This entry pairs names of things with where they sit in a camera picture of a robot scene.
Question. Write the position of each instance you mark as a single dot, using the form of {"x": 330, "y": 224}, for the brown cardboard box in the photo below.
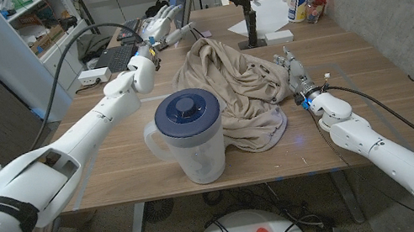
{"x": 46, "y": 41}

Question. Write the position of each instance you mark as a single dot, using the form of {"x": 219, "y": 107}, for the clear pitcher with blue lid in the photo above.
{"x": 195, "y": 143}

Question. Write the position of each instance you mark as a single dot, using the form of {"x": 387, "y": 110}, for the clear drinking glass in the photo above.
{"x": 314, "y": 12}

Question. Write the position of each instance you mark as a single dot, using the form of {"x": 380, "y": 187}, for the small black flat device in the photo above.
{"x": 129, "y": 41}

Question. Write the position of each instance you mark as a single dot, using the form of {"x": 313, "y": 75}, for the black bag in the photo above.
{"x": 156, "y": 7}

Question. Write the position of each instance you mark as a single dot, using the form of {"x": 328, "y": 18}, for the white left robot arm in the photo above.
{"x": 67, "y": 149}

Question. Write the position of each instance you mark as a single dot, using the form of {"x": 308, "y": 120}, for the beige coat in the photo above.
{"x": 240, "y": 84}

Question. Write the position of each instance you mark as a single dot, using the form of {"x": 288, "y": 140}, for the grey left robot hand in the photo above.
{"x": 157, "y": 28}

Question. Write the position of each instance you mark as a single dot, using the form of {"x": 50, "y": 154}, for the black keyboard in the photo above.
{"x": 131, "y": 24}

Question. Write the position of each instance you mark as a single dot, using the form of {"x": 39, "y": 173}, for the grey metal table leg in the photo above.
{"x": 347, "y": 198}
{"x": 138, "y": 230}

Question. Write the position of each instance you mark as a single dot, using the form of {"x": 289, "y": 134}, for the white wipes canister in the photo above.
{"x": 299, "y": 1}

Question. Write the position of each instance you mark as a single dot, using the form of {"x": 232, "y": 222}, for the purple sticky note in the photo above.
{"x": 206, "y": 34}

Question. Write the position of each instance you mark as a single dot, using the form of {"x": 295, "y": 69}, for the white rectangular box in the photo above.
{"x": 278, "y": 37}

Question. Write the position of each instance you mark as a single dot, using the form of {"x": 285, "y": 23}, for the black round fan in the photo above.
{"x": 158, "y": 210}

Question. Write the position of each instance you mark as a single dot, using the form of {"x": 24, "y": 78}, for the green box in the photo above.
{"x": 22, "y": 1}

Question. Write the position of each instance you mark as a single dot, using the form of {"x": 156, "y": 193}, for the black laptop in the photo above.
{"x": 117, "y": 58}

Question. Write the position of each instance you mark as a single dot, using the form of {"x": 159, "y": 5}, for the white paper sheet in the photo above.
{"x": 270, "y": 15}

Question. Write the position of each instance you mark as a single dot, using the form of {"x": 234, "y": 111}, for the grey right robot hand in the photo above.
{"x": 297, "y": 74}

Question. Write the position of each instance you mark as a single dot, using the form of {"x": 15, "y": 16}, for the grey-green jacket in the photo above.
{"x": 92, "y": 45}

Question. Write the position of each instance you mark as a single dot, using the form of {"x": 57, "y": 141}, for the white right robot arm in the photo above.
{"x": 394, "y": 160}

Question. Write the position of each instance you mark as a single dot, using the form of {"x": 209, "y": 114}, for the white power socket box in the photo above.
{"x": 94, "y": 76}

